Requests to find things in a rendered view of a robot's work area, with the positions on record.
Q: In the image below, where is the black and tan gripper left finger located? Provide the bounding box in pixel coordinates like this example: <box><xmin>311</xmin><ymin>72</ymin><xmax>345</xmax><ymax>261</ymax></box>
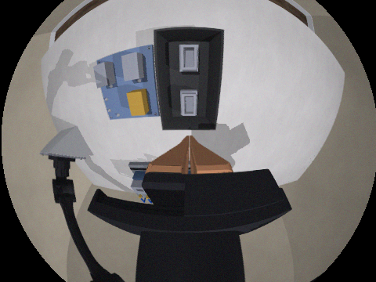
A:
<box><xmin>145</xmin><ymin>136</ymin><xmax>189</xmax><ymax>174</ymax></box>

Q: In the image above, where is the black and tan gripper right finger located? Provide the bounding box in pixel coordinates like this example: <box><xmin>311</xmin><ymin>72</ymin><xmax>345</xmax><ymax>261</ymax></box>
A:
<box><xmin>190</xmin><ymin>136</ymin><xmax>233</xmax><ymax>174</ymax></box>

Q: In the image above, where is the yellow block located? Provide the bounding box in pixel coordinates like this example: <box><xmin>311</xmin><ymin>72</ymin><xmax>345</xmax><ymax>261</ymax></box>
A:
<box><xmin>126</xmin><ymin>89</ymin><xmax>150</xmax><ymax>116</ymax></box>

